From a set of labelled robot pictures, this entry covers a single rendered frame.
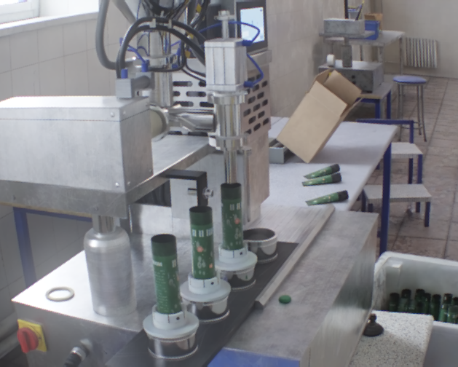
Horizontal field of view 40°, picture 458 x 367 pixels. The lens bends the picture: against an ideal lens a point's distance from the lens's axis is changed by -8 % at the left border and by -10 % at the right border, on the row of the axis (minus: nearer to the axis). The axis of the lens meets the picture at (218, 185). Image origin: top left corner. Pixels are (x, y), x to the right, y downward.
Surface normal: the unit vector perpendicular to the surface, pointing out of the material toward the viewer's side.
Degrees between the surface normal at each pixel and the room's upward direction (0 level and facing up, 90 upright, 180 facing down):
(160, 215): 90
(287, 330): 0
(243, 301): 0
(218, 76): 90
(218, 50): 90
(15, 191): 90
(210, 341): 0
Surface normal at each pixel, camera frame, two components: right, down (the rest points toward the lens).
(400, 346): -0.04, -0.95
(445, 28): -0.38, 0.29
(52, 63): 0.92, 0.08
